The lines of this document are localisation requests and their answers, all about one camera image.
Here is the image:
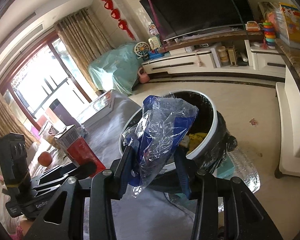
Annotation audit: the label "white bin with black liner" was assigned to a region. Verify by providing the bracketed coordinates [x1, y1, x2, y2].
[119, 90, 238, 178]

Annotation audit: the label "purple thermos cup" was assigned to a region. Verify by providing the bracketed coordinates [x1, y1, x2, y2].
[49, 99, 82, 128]

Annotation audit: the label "red hanging decoration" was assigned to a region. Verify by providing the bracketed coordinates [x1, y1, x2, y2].
[99, 0, 136, 40]

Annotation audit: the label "toy ferris wheel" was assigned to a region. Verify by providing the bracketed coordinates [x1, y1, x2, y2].
[134, 41, 150, 60]

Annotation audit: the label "red-framed balcony window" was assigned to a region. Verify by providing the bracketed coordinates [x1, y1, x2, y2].
[0, 34, 100, 120]

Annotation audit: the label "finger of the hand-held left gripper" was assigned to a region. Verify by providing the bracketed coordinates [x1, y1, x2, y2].
[30, 161, 96, 193]

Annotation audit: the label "pastel toy radio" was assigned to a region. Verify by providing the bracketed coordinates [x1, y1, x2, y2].
[148, 36, 160, 53]

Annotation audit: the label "blue clear plastic wrapper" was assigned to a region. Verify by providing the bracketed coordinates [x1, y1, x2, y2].
[122, 92, 199, 199]

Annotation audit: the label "teal box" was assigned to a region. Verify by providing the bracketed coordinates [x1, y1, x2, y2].
[216, 155, 235, 178]

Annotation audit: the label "printed snack can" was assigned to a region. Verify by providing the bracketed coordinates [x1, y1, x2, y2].
[41, 121, 59, 145]

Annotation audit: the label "round stacked tins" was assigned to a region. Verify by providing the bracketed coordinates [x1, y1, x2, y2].
[219, 46, 229, 63]

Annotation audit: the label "orange fruit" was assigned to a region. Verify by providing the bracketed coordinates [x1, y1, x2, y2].
[37, 151, 52, 167]

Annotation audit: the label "colourful printed flat box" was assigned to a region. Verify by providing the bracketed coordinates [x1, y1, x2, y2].
[76, 91, 115, 125]

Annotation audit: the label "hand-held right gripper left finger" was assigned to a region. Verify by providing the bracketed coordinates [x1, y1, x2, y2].
[22, 145, 138, 240]

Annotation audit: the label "rainbow stacking rings toy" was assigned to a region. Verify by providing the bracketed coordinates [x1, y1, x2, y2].
[262, 20, 277, 47]

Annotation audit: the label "yellow crumpled wrapper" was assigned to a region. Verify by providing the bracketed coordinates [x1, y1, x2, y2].
[185, 131, 209, 155]

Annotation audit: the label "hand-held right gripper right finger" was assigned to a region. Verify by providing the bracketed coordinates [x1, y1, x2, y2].
[174, 148, 284, 240]

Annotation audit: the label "red carton box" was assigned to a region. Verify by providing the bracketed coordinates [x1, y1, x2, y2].
[54, 124, 107, 174]

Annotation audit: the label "black television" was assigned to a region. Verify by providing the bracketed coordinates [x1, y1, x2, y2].
[139, 0, 255, 42]

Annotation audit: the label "pink kettlebell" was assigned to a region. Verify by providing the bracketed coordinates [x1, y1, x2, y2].
[138, 67, 150, 84]

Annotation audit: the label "white television cabinet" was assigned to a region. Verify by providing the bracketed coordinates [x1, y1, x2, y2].
[141, 29, 300, 179]

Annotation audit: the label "beige patterned curtain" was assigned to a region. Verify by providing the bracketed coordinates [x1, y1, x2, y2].
[54, 9, 115, 100]
[0, 86, 34, 145]

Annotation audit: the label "wooden grater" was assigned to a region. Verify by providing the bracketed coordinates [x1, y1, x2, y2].
[227, 45, 238, 67]

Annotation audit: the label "colourful picture book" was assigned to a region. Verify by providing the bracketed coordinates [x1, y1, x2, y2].
[274, 2, 300, 48]

